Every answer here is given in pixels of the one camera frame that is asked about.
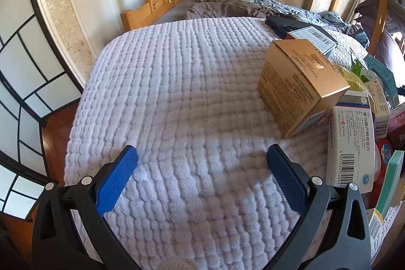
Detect small white and yellow box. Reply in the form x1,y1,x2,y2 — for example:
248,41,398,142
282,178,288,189
367,208,385,245

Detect grey duvet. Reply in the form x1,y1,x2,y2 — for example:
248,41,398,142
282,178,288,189
187,0,369,46

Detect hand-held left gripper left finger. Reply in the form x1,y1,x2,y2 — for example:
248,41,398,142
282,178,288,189
32,145,149,270

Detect purple bedding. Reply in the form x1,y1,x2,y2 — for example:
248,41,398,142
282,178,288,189
375,31,405,68

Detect black flat box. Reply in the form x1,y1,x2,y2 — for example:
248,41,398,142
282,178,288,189
265,14,330,39

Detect red round container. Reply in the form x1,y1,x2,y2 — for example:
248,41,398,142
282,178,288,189
372,137,394,185

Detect yellow tissue pack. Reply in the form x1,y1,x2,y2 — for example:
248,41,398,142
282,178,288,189
345,58,380,106

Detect white medicine box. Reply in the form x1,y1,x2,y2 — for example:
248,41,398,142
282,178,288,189
325,90,377,195

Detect grey box with white label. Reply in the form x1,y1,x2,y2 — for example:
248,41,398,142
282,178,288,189
286,26,338,59

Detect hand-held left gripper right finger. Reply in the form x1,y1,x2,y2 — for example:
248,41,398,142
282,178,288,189
266,144,374,270

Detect white and blue box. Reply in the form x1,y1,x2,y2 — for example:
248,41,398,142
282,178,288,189
364,78,391,138

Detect green carton box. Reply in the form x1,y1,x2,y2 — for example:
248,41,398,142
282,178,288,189
375,150,405,220

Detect brown cardboard box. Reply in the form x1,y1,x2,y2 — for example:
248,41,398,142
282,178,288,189
258,39,351,138

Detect teal carton box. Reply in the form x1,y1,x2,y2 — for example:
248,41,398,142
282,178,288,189
363,54,400,108

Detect black framed folding screen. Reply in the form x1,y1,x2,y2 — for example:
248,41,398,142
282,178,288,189
0,0,83,223

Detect pink carton box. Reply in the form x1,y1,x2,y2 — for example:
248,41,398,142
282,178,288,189
386,102,405,160

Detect hanging grey clothes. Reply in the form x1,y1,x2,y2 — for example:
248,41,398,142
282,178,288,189
356,0,405,36

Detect white quilted blanket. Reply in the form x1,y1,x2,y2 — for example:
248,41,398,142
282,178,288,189
63,17,399,270

